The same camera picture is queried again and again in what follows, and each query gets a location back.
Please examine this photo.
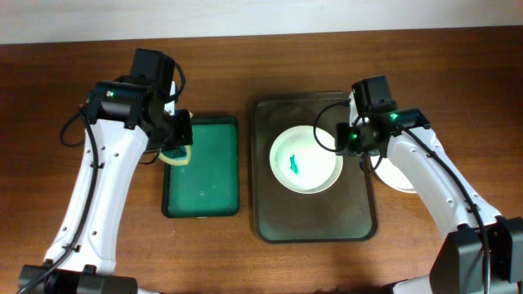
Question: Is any green yellow sponge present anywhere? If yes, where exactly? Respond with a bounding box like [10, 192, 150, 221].
[159, 145, 192, 166]

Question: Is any grey plate with green stain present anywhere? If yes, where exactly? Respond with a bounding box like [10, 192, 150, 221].
[369, 157, 418, 194]

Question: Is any white plate with green stain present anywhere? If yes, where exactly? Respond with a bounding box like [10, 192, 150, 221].
[269, 125, 343, 194]

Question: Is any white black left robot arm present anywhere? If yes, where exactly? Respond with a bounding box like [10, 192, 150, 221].
[18, 49, 193, 293]

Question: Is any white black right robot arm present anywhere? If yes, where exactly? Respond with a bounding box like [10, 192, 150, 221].
[335, 76, 522, 294]

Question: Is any small green tray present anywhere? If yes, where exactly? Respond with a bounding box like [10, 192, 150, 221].
[162, 116, 240, 218]

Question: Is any large brown tray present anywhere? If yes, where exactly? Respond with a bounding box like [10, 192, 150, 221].
[250, 92, 378, 243]

